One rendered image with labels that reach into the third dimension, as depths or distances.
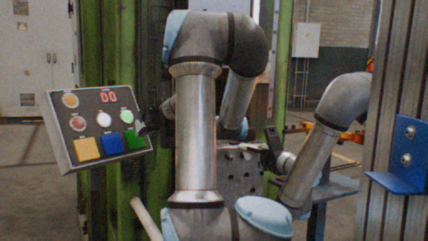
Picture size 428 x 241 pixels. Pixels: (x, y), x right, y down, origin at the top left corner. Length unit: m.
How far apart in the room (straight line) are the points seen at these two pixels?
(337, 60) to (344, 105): 8.61
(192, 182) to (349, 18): 9.15
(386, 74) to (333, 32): 8.86
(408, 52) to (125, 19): 1.31
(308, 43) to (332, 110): 7.90
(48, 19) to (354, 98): 6.19
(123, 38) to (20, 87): 5.33
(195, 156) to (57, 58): 6.18
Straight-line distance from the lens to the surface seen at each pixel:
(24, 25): 6.88
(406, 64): 0.57
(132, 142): 1.42
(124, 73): 1.69
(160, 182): 1.85
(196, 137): 0.74
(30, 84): 6.91
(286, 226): 0.76
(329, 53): 9.43
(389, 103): 0.59
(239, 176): 1.77
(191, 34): 0.78
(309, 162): 1.04
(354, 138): 1.71
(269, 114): 2.02
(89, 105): 1.39
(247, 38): 0.80
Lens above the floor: 1.36
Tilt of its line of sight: 11 degrees down
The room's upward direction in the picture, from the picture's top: 2 degrees clockwise
